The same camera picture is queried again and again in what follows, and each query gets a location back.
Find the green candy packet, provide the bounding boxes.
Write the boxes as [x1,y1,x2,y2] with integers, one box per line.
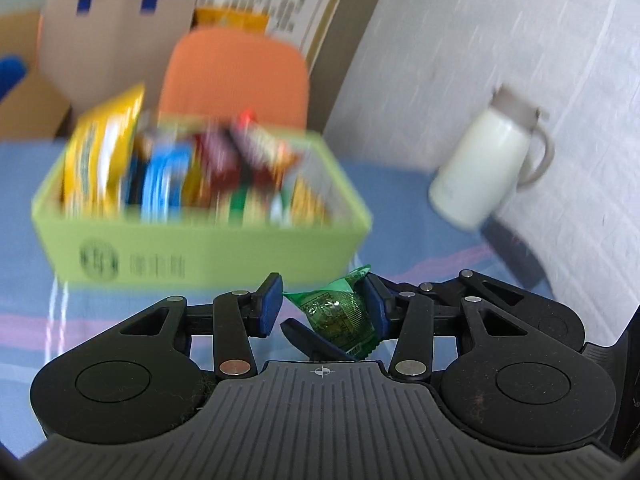
[284,266,380,359]

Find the dark red snack packet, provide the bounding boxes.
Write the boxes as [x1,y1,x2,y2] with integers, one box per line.
[195,127,250,197]

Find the blue striped tablecloth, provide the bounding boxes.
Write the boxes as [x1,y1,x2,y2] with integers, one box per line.
[1,141,551,457]

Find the green biscuit packet in box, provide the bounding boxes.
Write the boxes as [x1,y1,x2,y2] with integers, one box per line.
[216,188,292,226]

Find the yellow noodle snack in box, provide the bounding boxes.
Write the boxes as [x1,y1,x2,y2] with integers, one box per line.
[291,178,330,226]

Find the blue snack packet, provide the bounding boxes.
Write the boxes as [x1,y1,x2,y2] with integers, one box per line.
[140,142,192,222]

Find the orange red snack packet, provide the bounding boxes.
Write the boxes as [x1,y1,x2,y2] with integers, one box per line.
[230,110,300,188]

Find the green cardboard snack box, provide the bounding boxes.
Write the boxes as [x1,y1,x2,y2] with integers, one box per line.
[32,126,372,290]

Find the large yellow chip bag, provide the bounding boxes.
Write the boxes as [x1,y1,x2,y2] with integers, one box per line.
[62,84,145,217]

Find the white thermos jug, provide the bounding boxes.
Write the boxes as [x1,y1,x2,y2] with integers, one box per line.
[428,84,555,231]

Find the orange chair back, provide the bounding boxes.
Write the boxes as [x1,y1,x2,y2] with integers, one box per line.
[158,27,309,130]

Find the open cardboard box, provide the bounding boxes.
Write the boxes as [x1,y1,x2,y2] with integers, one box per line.
[1,10,70,141]

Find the yellow plastic bag behind chair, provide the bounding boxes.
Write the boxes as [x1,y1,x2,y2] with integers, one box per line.
[194,6,269,34]

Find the blue item in cardboard box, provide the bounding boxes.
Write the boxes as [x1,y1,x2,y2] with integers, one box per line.
[0,54,27,100]

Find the brown paper bag blue handles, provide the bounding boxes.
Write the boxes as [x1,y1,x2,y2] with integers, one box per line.
[38,0,195,116]

